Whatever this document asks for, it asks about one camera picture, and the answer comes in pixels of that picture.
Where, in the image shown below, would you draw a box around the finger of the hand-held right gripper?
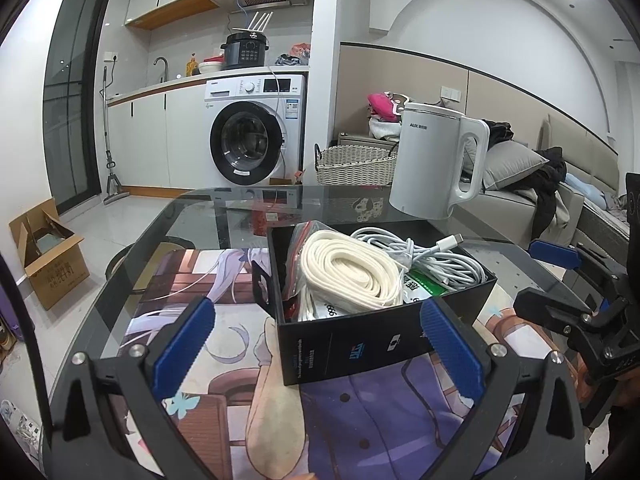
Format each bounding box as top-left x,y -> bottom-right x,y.
514,287 -> 608,336
530,240 -> 626,306

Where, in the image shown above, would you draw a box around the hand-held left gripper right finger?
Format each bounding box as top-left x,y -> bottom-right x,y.
420,296 -> 586,480

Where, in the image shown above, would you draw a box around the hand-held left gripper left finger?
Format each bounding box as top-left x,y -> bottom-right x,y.
42,295 -> 236,480

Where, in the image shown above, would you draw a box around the green and white packet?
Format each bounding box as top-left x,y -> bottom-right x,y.
400,269 -> 453,303

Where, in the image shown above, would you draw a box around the white cable bundle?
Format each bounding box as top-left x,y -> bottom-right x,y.
350,226 -> 488,291

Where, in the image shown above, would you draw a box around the black cardboard box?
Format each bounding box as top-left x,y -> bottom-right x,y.
251,220 -> 497,387

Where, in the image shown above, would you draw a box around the white strap bundle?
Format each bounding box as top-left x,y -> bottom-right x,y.
300,230 -> 405,311

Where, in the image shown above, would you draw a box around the pink soft item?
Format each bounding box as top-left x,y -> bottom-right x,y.
367,91 -> 406,122

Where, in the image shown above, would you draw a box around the grey sofa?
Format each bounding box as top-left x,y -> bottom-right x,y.
452,115 -> 640,271

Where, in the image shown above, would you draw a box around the black clothes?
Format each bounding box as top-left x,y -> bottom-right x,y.
515,147 -> 571,246

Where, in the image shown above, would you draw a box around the grey pillow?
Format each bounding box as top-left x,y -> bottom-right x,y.
482,140 -> 550,192

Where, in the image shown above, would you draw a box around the printed table mat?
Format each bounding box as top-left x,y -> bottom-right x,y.
117,247 -> 591,480

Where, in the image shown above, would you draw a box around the clear zip bag red seal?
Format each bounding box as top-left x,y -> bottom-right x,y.
282,222 -> 326,321

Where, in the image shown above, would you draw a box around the brown cardboard box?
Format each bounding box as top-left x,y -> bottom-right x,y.
9,197 -> 91,311

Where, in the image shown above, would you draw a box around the white electric kettle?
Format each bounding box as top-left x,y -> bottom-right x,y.
389,101 -> 491,221

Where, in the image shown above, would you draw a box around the purple rolled yoga mat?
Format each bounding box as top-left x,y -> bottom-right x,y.
0,285 -> 36,346

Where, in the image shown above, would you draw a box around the mop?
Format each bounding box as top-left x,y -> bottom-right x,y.
101,65 -> 128,204

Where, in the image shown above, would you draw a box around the white power strip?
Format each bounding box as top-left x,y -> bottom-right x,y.
0,400 -> 41,448

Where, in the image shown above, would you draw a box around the wicker basket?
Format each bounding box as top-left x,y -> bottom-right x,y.
314,142 -> 401,187

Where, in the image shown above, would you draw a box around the white kitchen counter cabinet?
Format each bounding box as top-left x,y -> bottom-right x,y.
107,65 -> 311,192

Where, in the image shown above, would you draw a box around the white washing machine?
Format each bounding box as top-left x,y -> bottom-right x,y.
204,74 -> 307,186

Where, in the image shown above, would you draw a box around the dark glass door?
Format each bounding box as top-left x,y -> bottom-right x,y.
42,0 -> 116,216

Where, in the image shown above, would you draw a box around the black pressure cooker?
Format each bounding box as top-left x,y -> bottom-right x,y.
220,32 -> 271,71

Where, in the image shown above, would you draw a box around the pile of clothes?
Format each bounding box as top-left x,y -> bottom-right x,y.
275,42 -> 311,67

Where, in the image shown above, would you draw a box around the white wifi router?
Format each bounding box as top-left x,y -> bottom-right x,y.
240,10 -> 275,36

